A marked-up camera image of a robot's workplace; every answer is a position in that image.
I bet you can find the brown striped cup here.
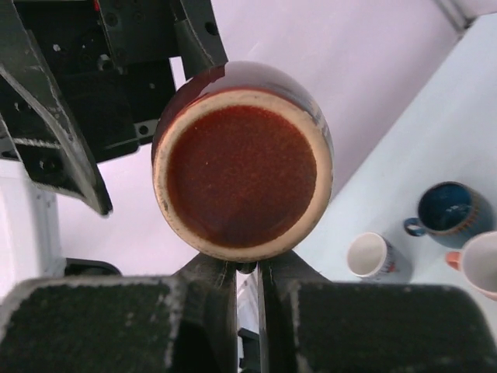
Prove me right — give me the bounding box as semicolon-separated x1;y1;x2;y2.
151;61;333;263

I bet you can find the salmon pink mug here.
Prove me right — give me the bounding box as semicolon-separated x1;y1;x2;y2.
445;231;496;301

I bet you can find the small blue-grey cup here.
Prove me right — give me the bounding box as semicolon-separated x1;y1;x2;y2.
346;232;412;284

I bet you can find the blue mug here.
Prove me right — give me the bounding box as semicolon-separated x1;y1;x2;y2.
403;181;496;249

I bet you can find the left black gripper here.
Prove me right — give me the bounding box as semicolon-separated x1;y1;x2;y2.
1;0;228;216

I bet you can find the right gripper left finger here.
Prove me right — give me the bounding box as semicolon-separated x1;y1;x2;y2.
1;254;237;372

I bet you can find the left aluminium frame post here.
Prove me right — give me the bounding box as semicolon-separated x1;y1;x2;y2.
433;0;477;33

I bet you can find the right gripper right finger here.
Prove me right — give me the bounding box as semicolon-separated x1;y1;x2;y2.
259;251;496;372

